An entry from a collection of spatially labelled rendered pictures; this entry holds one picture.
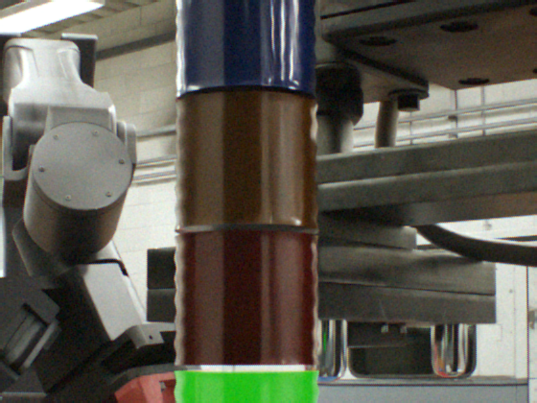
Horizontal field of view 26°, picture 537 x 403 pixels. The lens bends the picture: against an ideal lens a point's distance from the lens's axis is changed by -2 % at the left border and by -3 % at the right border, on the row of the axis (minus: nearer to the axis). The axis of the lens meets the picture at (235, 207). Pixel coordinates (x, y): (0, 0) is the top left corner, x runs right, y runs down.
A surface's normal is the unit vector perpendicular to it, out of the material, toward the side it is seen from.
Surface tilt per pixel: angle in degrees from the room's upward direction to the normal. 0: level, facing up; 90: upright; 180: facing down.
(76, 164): 68
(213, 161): 104
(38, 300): 61
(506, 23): 180
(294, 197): 76
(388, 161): 90
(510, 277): 90
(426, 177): 90
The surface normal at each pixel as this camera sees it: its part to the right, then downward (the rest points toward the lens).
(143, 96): -0.67, -0.10
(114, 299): 0.65, -0.55
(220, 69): -0.33, 0.12
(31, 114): 0.22, -0.59
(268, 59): 0.30, -0.36
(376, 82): 0.00, 0.99
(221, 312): -0.33, -0.36
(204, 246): -0.55, -0.34
